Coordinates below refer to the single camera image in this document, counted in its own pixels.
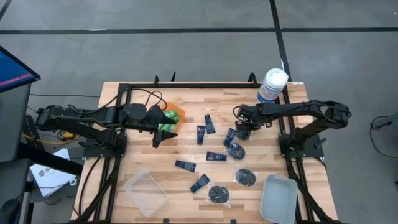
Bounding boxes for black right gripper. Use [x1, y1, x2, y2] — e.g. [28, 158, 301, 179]
[233, 118, 272, 134]

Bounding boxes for grey plastic bin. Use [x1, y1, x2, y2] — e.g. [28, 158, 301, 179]
[258, 173, 299, 224]

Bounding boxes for black floor cable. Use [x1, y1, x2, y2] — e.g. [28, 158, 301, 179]
[369, 115, 398, 159]

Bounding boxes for orange plastic bin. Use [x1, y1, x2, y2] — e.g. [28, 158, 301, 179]
[160, 101, 186, 134]

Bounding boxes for computer monitor blue screen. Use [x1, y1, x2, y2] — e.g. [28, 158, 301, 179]
[0, 45, 41, 93]

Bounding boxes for grey cabinet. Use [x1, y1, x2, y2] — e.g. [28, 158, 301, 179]
[0, 83, 32, 163]

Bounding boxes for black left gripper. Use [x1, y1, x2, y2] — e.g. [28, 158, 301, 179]
[143, 105, 178, 149]

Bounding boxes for black item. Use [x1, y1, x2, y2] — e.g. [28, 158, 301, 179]
[233, 166, 258, 189]
[226, 141, 246, 161]
[236, 129, 253, 141]
[206, 184, 233, 208]

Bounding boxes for white wipes canister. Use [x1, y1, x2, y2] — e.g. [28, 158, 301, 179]
[256, 68, 290, 106]

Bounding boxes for white paper booklet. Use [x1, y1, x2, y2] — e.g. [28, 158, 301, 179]
[29, 148, 78, 198]

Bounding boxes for yellow cable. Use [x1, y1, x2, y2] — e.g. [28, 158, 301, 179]
[21, 129, 83, 146]

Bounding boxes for clear plastic bin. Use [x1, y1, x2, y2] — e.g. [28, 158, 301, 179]
[123, 169, 169, 218]

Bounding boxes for black support beam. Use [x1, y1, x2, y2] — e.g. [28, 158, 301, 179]
[17, 142, 83, 175]

